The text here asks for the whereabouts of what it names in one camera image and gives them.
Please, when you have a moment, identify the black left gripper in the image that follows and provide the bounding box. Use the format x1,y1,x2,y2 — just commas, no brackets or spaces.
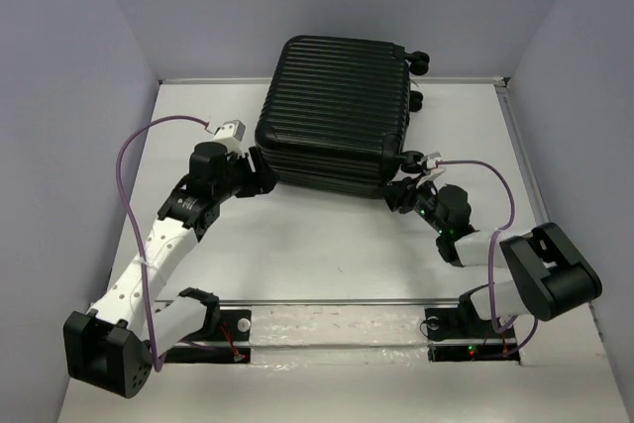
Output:
213,147,280,202

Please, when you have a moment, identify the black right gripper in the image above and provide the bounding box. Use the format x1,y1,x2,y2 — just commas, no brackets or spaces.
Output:
376,170,448,235

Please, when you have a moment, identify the black hard-shell suitcase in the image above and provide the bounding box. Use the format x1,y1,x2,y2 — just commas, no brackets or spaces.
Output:
255,35,430,198

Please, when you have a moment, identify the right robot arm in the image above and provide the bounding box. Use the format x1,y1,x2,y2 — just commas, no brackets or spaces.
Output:
382,177,603,336

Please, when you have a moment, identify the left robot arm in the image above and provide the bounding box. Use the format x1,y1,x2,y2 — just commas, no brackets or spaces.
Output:
62,141,276,398

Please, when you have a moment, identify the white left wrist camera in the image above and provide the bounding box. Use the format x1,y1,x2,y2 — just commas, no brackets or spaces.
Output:
212,120,246,157

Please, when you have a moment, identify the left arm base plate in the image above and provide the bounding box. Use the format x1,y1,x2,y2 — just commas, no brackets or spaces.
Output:
164,307,252,365

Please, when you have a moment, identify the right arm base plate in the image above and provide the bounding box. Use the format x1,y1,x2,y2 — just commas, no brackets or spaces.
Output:
419,307,520,363

